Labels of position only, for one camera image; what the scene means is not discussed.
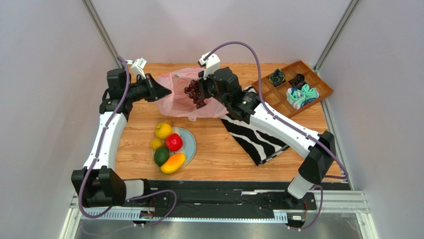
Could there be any wooden divided tray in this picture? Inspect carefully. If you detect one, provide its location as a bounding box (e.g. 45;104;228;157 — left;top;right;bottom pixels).
261;60;333;118

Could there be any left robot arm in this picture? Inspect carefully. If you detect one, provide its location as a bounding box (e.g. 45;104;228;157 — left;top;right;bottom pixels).
71;68;171;208

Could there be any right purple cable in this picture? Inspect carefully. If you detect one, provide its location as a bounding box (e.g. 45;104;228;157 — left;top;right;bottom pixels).
203;41;349;231

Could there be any zebra striped cloth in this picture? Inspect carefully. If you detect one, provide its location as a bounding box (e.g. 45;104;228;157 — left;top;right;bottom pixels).
220;85;294;166

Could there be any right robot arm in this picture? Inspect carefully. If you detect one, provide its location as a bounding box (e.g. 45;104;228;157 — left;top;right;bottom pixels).
198;67;335;199

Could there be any yellow orange mango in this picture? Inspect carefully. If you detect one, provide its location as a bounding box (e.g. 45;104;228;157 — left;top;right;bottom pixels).
160;153;186;174

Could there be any black rolled sock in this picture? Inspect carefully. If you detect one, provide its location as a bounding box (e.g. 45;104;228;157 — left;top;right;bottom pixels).
289;74;306;90

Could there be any dark red grape bunch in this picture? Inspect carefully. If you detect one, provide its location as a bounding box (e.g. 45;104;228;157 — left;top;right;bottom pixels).
184;80;206;109

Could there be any mint white rolled sock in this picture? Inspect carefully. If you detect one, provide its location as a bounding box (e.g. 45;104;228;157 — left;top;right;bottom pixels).
286;88;306;110

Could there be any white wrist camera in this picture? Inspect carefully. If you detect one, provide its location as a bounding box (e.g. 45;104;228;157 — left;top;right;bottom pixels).
130;58;147;79
198;52;220;79

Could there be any light blue plate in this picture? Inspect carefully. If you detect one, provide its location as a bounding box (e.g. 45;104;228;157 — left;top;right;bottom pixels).
168;127;197;167

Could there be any green lime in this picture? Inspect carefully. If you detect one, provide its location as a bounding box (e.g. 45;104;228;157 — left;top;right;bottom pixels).
153;146;170;167

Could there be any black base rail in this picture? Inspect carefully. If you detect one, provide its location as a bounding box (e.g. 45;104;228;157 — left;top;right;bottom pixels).
88;179;352;220

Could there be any yellow lemon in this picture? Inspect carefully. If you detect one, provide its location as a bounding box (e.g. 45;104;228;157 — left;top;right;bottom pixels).
150;138;165;151

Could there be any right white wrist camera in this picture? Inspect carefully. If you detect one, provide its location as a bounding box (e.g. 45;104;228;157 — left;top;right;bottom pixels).
198;52;220;79

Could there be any dark patterned rolled sock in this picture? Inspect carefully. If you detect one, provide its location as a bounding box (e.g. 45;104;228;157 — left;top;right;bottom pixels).
268;69;286;87

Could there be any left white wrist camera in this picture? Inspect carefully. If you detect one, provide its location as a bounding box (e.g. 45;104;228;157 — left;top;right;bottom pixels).
130;58;147;79

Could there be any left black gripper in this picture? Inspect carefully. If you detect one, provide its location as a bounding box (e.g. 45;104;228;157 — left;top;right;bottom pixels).
124;74;171;103

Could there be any pink peach plastic bag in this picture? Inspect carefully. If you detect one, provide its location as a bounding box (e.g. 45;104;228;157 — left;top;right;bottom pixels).
156;67;228;121

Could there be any red apple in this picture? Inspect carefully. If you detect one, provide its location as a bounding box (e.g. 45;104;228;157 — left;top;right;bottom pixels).
165;133;183;152

